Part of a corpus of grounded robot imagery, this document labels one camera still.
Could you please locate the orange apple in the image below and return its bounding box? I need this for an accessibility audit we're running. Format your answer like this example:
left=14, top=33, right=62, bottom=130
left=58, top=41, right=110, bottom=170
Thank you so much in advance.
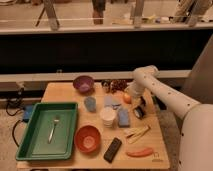
left=123, top=93, right=131, bottom=104

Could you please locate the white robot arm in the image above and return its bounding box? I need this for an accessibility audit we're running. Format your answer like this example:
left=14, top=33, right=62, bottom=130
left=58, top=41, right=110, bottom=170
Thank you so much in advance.
left=128, top=65, right=213, bottom=171

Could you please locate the white paper cup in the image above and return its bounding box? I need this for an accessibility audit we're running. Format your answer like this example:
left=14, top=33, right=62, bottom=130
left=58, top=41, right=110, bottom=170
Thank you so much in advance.
left=99, top=107, right=117, bottom=127

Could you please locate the blue plastic cup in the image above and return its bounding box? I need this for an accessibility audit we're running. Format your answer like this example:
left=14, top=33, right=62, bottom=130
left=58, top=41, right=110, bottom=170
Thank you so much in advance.
left=84, top=96, right=96, bottom=112

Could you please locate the black marker pen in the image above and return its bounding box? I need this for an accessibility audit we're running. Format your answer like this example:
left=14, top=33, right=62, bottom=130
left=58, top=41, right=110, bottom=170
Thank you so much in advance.
left=140, top=96, right=146, bottom=106

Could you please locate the blue sponge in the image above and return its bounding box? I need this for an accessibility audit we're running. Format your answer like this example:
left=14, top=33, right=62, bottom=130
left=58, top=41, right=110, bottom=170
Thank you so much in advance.
left=118, top=108, right=130, bottom=127

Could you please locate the bunch of dark grapes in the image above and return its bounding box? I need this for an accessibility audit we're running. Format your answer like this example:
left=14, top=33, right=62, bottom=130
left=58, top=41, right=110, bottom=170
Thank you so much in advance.
left=110, top=80, right=127, bottom=93

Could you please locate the yellow banana peel toy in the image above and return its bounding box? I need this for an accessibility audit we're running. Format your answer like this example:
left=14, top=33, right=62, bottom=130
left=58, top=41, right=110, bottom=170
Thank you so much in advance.
left=124, top=125, right=150, bottom=144

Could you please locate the small dark metal tin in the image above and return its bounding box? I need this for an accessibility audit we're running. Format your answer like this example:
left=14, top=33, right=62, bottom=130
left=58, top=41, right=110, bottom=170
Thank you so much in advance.
left=101, top=80, right=111, bottom=93

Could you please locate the purple bowl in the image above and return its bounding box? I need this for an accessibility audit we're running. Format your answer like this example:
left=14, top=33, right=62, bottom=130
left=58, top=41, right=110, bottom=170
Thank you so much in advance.
left=73, top=75, right=94, bottom=93

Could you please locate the black remote control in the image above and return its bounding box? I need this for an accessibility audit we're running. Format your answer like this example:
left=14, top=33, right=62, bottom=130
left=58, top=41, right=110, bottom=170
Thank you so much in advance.
left=103, top=138, right=122, bottom=163

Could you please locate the orange-red bowl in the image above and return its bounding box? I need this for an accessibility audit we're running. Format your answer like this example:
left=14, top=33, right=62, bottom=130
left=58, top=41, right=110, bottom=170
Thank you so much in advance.
left=74, top=125, right=101, bottom=154

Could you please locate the metal spoon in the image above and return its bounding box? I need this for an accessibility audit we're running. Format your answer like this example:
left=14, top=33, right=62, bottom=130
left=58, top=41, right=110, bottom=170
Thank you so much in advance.
left=48, top=117, right=60, bottom=144

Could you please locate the green plastic tray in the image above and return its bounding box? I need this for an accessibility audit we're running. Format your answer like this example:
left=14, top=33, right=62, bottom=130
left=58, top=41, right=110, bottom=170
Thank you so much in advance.
left=16, top=102, right=78, bottom=161

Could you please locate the blue power box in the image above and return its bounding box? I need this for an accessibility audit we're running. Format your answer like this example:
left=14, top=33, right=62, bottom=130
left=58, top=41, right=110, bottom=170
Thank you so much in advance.
left=22, top=105, right=33, bottom=122

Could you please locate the black cable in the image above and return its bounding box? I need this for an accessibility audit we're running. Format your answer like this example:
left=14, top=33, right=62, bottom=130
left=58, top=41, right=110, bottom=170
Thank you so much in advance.
left=5, top=89, right=26, bottom=148

